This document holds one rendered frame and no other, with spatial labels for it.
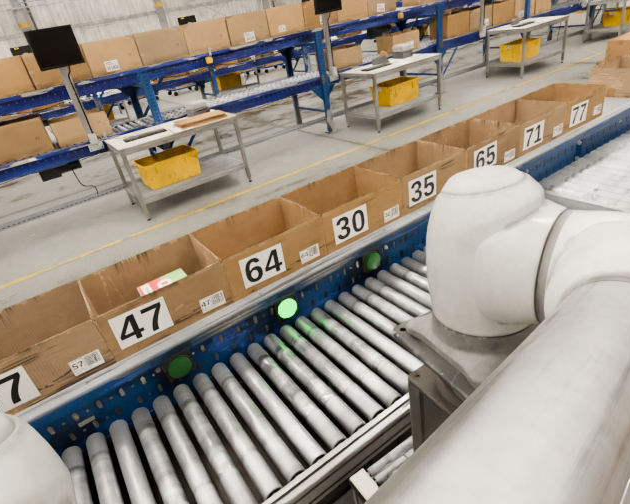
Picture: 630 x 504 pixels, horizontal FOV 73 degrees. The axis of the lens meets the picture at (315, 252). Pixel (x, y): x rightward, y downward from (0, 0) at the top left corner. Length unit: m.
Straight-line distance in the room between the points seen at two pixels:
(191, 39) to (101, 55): 1.07
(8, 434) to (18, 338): 1.43
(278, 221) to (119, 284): 0.64
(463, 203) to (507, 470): 0.40
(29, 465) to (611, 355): 0.33
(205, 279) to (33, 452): 1.17
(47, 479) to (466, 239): 0.49
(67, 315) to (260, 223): 0.75
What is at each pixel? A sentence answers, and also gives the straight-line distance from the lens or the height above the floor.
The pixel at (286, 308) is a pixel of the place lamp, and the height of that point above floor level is 0.82.
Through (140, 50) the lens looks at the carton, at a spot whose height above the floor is 1.55.
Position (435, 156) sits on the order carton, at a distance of 2.13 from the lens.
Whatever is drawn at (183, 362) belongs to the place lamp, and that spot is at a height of 0.83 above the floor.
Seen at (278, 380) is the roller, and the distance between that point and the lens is 1.34.
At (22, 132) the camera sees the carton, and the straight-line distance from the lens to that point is 5.48.
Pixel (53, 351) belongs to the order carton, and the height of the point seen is 1.01.
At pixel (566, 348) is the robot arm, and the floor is 1.47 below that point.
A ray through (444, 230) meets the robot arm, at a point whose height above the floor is 1.40.
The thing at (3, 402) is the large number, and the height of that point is 0.94.
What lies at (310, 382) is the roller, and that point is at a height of 0.75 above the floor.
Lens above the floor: 1.69
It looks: 30 degrees down
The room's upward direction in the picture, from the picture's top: 11 degrees counter-clockwise
